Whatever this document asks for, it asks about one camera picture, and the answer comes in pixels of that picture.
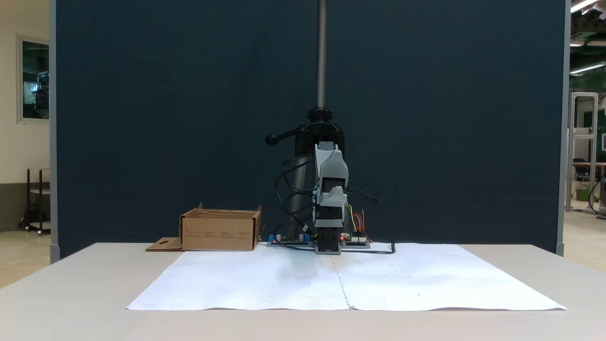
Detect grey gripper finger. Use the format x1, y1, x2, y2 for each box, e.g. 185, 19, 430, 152
314, 142, 350, 177

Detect blue circuit board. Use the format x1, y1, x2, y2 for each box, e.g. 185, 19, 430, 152
267, 233, 314, 248

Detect black tripod with metal column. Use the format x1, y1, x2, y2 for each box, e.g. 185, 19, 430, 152
264, 0, 352, 242

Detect white paper sheet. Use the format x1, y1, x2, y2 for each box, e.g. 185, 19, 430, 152
126, 242, 568, 312

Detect brown cardboard box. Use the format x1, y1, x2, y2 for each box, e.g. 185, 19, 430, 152
145, 203, 263, 252

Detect dark blue partition panel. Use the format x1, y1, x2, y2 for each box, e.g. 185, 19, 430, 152
49, 0, 571, 264

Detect fluorescent ceiling light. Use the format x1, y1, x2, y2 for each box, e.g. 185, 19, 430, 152
570, 0, 601, 14
569, 61, 606, 76

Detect dark shelf cart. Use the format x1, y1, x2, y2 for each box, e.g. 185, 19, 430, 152
18, 168, 51, 236

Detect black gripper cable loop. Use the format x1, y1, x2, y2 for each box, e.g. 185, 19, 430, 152
346, 187, 383, 206

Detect coloured jumper wires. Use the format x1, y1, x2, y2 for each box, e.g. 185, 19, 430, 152
345, 204, 369, 235

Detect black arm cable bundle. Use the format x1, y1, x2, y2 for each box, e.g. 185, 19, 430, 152
276, 155, 317, 238

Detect black cable along table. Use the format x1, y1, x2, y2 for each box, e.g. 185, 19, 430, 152
341, 241, 396, 255

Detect aluminium frame rack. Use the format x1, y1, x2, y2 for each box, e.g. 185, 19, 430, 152
566, 91, 600, 214

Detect framed wall window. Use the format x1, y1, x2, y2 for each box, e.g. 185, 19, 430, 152
17, 34, 51, 125

